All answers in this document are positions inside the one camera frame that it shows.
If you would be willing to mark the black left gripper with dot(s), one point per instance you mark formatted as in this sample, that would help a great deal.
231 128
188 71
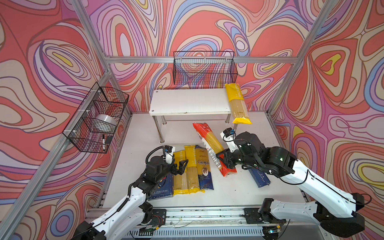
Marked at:
180 169

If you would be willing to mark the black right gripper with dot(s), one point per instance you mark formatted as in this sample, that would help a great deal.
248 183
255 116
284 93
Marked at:
227 160

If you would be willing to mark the red spaghetti bag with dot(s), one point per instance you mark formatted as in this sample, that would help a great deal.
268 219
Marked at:
213 146

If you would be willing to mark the yellow pastatime bag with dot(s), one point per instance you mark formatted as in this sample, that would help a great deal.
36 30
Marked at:
237 104
181 181
192 170

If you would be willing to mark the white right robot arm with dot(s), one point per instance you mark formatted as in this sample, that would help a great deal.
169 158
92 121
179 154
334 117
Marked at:
333 209

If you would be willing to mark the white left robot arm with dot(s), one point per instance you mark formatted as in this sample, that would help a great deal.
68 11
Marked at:
133 209

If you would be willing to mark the white two-tier shelf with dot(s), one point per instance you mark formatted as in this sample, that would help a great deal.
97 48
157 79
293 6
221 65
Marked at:
188 102

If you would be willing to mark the blue Ankara spaghetti bag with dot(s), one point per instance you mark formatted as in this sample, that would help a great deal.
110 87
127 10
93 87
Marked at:
203 169

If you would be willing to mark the blue Barilla rigatoni box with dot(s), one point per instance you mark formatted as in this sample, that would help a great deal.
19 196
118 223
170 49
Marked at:
165 189

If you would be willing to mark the blue Barilla spaghetti box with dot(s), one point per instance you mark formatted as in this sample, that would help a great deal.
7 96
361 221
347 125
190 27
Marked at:
260 178

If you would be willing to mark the silver tape roll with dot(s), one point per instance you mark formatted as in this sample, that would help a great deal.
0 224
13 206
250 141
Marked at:
107 119

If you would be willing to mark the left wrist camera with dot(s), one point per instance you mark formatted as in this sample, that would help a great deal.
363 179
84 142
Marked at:
169 152

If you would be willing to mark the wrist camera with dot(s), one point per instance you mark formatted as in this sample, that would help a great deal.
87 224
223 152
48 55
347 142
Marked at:
169 152
228 135

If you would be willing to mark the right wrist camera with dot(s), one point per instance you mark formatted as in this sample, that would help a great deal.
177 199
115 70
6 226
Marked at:
228 135

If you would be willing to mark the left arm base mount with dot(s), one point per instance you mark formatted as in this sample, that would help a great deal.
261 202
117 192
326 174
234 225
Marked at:
154 218

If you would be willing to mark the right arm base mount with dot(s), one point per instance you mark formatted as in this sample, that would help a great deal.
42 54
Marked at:
256 216

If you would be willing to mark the black wire basket back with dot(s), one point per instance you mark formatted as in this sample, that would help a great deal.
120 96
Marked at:
204 69

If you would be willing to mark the black wire basket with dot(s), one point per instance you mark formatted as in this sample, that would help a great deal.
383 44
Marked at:
85 133
204 69

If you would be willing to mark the black wire basket left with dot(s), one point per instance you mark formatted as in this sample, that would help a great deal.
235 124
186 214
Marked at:
85 133

